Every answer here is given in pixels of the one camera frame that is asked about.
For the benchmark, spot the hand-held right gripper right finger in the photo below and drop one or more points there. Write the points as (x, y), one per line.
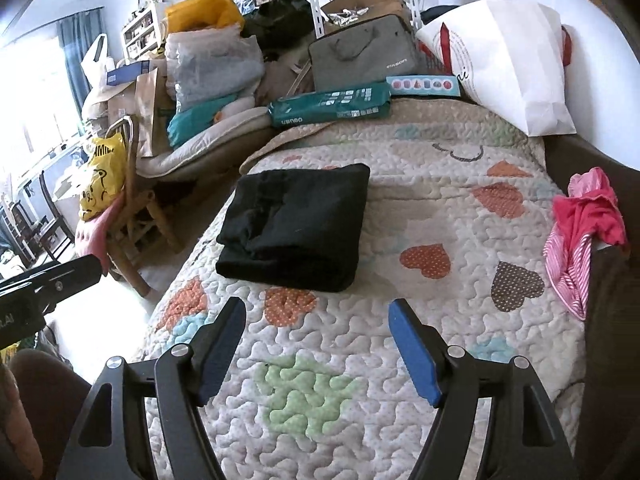
(415, 355)

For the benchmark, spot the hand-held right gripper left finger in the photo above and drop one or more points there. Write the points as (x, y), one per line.
(220, 360)

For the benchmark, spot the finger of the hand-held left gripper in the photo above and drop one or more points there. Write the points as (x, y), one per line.
(70, 280)

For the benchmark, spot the black pants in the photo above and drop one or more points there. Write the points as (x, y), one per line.
(295, 225)

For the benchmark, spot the dark wooden chair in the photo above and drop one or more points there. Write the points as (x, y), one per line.
(45, 220)

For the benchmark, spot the light wooden chair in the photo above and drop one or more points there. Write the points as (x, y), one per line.
(140, 220)

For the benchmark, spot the person's leg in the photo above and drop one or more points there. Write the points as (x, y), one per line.
(40, 410)

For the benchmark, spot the yellow printed plastic bag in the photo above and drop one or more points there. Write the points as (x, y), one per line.
(102, 180)

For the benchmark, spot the heart print quilted bedspread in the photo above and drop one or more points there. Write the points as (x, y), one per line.
(400, 210)

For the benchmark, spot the brown paper bag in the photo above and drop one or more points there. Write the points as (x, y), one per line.
(150, 110)

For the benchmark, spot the dark brown blanket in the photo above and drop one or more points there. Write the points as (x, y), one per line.
(612, 360)

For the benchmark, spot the cream cushion pad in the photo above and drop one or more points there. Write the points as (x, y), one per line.
(215, 142)

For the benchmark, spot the teal cloth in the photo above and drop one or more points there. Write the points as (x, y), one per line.
(195, 120)

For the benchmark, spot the dark blue box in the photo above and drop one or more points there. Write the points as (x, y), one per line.
(127, 72)

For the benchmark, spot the red striped garment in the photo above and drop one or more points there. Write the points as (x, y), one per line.
(585, 220)

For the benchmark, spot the white plastic bag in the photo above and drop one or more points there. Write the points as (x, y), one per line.
(97, 62)

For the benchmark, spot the blue curtain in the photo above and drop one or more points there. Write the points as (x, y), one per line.
(80, 55)

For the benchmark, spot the clear bag of clothes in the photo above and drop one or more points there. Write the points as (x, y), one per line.
(215, 65)

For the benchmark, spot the white shelf unit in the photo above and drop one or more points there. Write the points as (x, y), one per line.
(142, 30)

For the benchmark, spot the green packet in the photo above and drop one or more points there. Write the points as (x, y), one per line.
(330, 102)

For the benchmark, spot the light blue printed box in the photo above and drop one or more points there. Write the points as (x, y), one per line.
(425, 85)

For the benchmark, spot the beige bag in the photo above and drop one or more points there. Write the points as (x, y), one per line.
(285, 80)

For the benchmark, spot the plain yellow bag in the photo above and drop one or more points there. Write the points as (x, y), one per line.
(205, 10)

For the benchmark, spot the white paper bag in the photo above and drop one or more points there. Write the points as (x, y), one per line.
(505, 65)

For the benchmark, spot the grey laptop bag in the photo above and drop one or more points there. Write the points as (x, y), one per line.
(360, 55)

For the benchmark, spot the black bag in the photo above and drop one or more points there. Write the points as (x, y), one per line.
(280, 20)

